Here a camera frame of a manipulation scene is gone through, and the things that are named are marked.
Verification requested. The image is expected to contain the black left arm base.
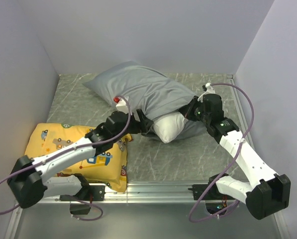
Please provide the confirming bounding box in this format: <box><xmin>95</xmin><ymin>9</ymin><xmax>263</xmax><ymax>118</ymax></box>
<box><xmin>59</xmin><ymin>185</ymin><xmax>105</xmax><ymax>221</ymax></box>

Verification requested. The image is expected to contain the aluminium rail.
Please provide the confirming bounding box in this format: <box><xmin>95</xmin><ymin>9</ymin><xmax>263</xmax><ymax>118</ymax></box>
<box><xmin>38</xmin><ymin>181</ymin><xmax>253</xmax><ymax>205</ymax></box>
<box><xmin>226</xmin><ymin>75</ymin><xmax>255</xmax><ymax>149</ymax></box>

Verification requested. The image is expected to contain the aluminium front rail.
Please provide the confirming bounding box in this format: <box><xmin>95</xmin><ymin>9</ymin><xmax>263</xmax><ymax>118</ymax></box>
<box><xmin>38</xmin><ymin>181</ymin><xmax>253</xmax><ymax>205</ymax></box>

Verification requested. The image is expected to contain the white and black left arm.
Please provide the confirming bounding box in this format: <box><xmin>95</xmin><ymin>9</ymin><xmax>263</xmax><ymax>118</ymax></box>
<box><xmin>7</xmin><ymin>109</ymin><xmax>153</xmax><ymax>209</ymax></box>

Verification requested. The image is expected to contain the grey pillowcase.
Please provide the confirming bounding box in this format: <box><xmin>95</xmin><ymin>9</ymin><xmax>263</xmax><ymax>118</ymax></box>
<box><xmin>83</xmin><ymin>61</ymin><xmax>205</xmax><ymax>141</ymax></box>

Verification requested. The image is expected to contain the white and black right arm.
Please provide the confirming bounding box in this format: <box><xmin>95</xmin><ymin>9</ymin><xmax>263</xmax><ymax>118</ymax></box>
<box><xmin>179</xmin><ymin>94</ymin><xmax>291</xmax><ymax>220</ymax></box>

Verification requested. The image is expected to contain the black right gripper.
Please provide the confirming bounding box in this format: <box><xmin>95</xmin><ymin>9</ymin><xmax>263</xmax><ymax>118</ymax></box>
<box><xmin>180</xmin><ymin>96</ymin><xmax>210</xmax><ymax>124</ymax></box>

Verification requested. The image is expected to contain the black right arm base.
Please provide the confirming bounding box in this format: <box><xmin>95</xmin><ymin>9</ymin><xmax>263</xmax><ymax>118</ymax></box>
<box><xmin>188</xmin><ymin>183</ymin><xmax>238</xmax><ymax>217</ymax></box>

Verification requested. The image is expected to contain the yellow cartoon print pillow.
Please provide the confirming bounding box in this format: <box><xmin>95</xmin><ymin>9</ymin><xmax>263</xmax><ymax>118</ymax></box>
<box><xmin>25</xmin><ymin>123</ymin><xmax>132</xmax><ymax>192</ymax></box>

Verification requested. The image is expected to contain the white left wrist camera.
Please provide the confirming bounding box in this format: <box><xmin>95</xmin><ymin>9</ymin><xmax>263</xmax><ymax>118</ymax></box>
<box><xmin>113</xmin><ymin>97</ymin><xmax>128</xmax><ymax>114</ymax></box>

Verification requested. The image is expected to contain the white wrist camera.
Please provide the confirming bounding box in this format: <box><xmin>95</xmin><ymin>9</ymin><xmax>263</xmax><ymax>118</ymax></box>
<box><xmin>113</xmin><ymin>97</ymin><xmax>128</xmax><ymax>114</ymax></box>
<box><xmin>198</xmin><ymin>83</ymin><xmax>216</xmax><ymax>103</ymax></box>

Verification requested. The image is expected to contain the white pillow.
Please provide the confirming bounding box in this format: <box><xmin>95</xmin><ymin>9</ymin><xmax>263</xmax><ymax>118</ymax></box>
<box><xmin>153</xmin><ymin>112</ymin><xmax>188</xmax><ymax>143</ymax></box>

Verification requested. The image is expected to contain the aluminium right side rail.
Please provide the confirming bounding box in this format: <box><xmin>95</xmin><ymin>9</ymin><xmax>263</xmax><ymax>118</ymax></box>
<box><xmin>226</xmin><ymin>75</ymin><xmax>255</xmax><ymax>149</ymax></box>

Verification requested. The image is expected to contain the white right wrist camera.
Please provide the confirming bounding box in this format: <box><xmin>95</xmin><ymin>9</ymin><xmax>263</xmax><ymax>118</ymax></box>
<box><xmin>198</xmin><ymin>83</ymin><xmax>216</xmax><ymax>103</ymax></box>

